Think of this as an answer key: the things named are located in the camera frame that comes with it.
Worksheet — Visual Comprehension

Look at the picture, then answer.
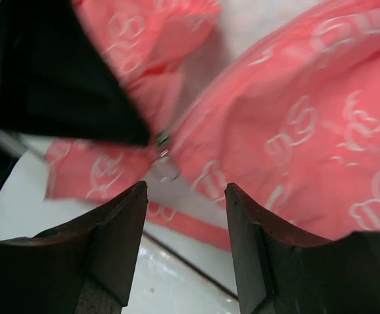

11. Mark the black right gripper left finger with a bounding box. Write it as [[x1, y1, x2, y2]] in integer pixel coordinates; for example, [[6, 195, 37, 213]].
[[0, 181, 148, 313]]

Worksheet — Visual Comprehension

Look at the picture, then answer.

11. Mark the pink jacket with white lining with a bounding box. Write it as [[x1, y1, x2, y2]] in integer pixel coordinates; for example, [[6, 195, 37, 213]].
[[45, 1, 380, 250]]

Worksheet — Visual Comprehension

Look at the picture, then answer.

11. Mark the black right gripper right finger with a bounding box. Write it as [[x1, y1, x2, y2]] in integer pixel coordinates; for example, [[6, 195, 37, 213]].
[[225, 183, 380, 313]]

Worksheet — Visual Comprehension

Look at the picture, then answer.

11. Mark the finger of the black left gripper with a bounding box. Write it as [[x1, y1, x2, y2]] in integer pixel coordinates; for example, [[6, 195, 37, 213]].
[[0, 1, 150, 147]]

